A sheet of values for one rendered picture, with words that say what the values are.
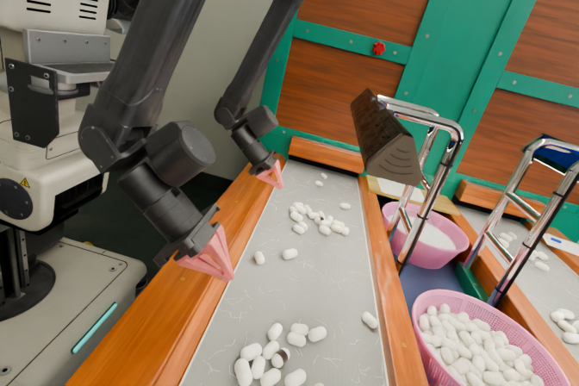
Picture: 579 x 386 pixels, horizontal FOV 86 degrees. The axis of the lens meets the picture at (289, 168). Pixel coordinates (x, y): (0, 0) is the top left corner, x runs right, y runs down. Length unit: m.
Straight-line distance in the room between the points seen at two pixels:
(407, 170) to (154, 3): 0.38
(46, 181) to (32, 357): 0.52
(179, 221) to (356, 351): 0.37
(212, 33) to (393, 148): 1.97
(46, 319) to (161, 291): 0.70
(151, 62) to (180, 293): 0.37
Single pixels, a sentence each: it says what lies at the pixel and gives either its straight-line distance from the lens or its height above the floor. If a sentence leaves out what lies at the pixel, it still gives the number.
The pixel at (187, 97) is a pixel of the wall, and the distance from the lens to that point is 2.43.
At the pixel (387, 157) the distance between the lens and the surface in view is 0.46.
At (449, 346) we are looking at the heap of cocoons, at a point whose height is 0.74.
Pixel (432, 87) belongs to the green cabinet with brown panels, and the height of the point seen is 1.16.
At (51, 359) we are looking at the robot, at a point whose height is 0.27.
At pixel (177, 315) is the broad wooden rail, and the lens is 0.56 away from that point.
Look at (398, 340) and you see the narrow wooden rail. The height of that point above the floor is 0.77.
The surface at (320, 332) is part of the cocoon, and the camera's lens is 0.59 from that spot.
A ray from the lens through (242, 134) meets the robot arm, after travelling 0.83.
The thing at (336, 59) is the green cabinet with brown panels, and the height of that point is 1.17.
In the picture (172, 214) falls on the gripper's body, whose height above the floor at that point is 0.95.
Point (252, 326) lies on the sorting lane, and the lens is 0.59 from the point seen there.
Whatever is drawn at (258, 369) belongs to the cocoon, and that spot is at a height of 0.76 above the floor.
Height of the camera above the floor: 1.19
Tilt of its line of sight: 21 degrees down
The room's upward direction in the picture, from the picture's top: 14 degrees clockwise
